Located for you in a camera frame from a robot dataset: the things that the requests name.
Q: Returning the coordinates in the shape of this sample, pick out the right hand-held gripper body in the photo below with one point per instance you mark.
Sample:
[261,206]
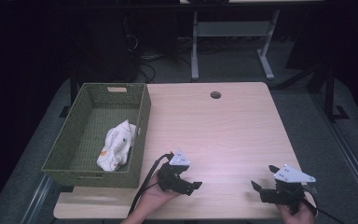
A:
[284,193]

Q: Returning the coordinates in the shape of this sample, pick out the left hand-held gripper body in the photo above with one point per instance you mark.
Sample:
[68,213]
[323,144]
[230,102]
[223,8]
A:
[171,179]

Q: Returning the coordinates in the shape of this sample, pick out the white patterned cloth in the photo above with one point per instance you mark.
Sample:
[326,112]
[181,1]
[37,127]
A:
[115,149]

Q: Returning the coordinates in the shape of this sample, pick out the green woven basket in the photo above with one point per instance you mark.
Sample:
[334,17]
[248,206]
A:
[87,124]

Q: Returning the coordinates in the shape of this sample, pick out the person's left hand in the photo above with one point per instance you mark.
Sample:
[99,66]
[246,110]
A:
[154,197]

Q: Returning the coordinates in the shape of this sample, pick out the person's right hand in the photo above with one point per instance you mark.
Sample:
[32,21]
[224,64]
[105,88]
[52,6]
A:
[301,216]

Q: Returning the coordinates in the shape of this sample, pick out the black metal stand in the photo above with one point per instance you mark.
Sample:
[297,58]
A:
[331,93]

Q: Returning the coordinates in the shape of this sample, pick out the black computer tower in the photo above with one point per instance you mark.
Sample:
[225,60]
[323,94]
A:
[105,46]

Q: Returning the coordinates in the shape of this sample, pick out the metal floor rail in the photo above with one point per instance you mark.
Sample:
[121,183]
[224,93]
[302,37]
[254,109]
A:
[345,155]
[37,199]

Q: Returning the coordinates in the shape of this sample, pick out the grey metal desk frame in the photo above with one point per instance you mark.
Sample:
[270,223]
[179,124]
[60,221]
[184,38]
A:
[230,29]

